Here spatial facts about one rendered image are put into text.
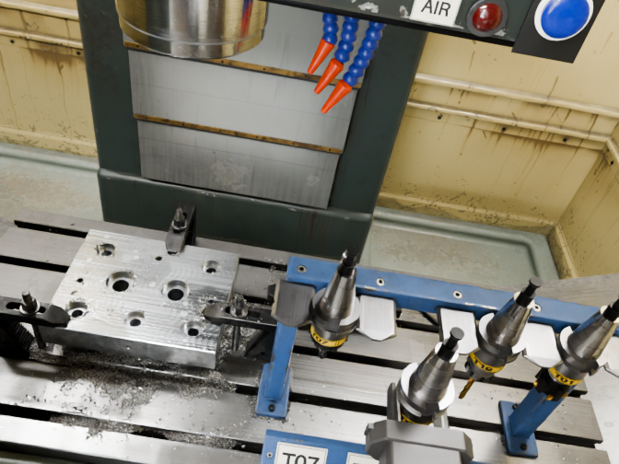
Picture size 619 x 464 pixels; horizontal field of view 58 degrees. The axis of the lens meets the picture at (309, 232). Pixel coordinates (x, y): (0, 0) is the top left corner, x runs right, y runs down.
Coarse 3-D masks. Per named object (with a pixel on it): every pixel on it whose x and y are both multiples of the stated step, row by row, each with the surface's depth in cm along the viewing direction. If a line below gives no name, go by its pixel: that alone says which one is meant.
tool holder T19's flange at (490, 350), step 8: (480, 320) 73; (488, 320) 73; (480, 328) 72; (480, 336) 72; (488, 336) 72; (480, 344) 73; (488, 344) 71; (496, 344) 71; (520, 344) 71; (480, 352) 72; (488, 352) 72; (496, 352) 70; (504, 352) 72; (512, 352) 70; (520, 352) 71; (512, 360) 72
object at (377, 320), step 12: (360, 300) 74; (372, 300) 74; (384, 300) 74; (360, 312) 72; (372, 312) 73; (384, 312) 73; (360, 324) 71; (372, 324) 71; (384, 324) 72; (396, 324) 72; (372, 336) 70; (384, 336) 70
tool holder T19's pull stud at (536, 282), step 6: (534, 276) 66; (534, 282) 65; (540, 282) 65; (522, 288) 67; (528, 288) 66; (534, 288) 66; (522, 294) 67; (528, 294) 66; (534, 294) 67; (522, 300) 67; (528, 300) 67
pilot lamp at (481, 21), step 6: (480, 6) 37; (486, 6) 37; (492, 6) 37; (498, 6) 37; (474, 12) 37; (480, 12) 37; (486, 12) 37; (492, 12) 37; (498, 12) 37; (474, 18) 37; (480, 18) 37; (486, 18) 37; (492, 18) 37; (498, 18) 37; (474, 24) 38; (480, 24) 37; (486, 24) 37; (492, 24) 37; (498, 24) 37; (480, 30) 38; (486, 30) 38
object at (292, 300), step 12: (276, 288) 73; (288, 288) 73; (300, 288) 74; (312, 288) 74; (276, 300) 72; (288, 300) 72; (300, 300) 72; (312, 300) 73; (276, 312) 70; (288, 312) 71; (300, 312) 71; (288, 324) 70; (300, 324) 70
